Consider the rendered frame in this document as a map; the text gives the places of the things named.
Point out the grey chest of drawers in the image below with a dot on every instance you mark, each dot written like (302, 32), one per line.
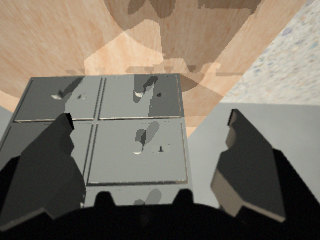
(127, 186)

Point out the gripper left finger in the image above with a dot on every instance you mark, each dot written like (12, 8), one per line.
(42, 183)

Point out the grey drawer front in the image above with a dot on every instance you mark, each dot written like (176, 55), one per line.
(19, 137)
(140, 97)
(136, 197)
(158, 153)
(44, 102)

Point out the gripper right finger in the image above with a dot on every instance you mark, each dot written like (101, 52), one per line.
(255, 183)

